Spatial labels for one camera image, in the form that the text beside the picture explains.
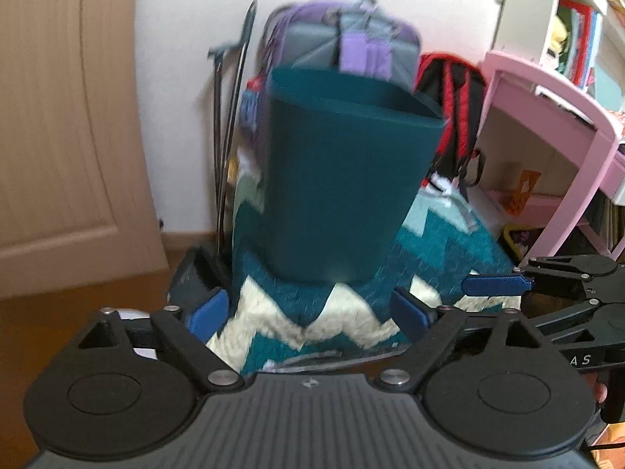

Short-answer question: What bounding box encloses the orange box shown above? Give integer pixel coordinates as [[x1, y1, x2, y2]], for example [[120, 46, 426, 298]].
[[505, 170, 543, 216]]

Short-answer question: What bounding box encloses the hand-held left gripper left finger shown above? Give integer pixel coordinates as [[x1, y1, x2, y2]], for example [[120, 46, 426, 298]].
[[75, 287, 245, 394]]

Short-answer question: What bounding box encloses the pink desk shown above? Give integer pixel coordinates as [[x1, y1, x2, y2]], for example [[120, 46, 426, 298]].
[[476, 50, 625, 262]]

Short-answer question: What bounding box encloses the purple grey backpack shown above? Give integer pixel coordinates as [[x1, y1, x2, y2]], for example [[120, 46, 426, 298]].
[[259, 0, 482, 233]]

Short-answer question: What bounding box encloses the round stool with pig print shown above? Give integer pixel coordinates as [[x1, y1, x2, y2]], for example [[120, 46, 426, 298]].
[[114, 308, 162, 360]]

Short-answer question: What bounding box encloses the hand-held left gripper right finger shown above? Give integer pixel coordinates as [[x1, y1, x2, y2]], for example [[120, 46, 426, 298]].
[[373, 286, 555, 396]]

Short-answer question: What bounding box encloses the clear plastic storage box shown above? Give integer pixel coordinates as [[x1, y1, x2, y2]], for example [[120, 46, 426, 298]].
[[469, 188, 513, 235]]

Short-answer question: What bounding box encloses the white bookshelf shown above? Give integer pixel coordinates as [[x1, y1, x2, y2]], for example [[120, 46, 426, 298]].
[[491, 0, 625, 108]]

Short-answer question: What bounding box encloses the yellow black item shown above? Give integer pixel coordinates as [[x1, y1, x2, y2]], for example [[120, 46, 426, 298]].
[[503, 225, 543, 260]]

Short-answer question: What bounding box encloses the row of colourful books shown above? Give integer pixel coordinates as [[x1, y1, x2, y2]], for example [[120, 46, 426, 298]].
[[559, 0, 625, 90]]

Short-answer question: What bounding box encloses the dark long-handled dustpan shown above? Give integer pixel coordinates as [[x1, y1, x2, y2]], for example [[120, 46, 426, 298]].
[[168, 41, 245, 304]]

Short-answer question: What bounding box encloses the beige wooden door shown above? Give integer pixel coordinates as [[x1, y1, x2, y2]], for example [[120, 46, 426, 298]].
[[0, 0, 169, 301]]

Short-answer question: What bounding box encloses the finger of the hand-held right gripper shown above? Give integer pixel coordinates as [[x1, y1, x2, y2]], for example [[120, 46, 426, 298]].
[[461, 256, 587, 299], [530, 300, 606, 340]]

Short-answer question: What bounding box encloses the red black backpack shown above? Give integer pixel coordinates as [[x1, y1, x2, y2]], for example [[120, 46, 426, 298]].
[[415, 51, 488, 191]]

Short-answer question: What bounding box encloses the person's right hand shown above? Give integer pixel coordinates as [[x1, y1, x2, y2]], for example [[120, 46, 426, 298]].
[[588, 377, 611, 406]]

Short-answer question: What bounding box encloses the teal cream zigzag quilt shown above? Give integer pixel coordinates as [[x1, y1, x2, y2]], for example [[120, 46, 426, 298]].
[[205, 156, 523, 377]]

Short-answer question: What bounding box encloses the teal plastic waste bin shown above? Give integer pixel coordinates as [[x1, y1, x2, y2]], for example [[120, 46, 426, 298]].
[[257, 67, 450, 284]]

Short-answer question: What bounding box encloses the blue red bag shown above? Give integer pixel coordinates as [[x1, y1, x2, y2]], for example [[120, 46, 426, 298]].
[[239, 77, 268, 145]]

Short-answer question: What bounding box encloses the yellow plush toy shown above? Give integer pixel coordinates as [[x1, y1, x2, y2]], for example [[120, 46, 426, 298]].
[[547, 14, 570, 72]]

